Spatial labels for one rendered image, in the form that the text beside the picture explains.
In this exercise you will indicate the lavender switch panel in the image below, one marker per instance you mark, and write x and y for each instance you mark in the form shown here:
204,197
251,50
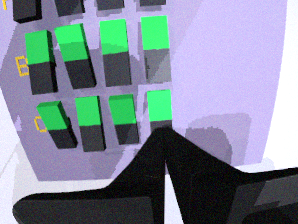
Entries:
86,81

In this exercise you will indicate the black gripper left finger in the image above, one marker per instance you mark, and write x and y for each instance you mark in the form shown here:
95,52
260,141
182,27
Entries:
137,196

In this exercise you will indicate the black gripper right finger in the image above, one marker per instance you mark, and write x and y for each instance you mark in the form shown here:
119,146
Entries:
209,191

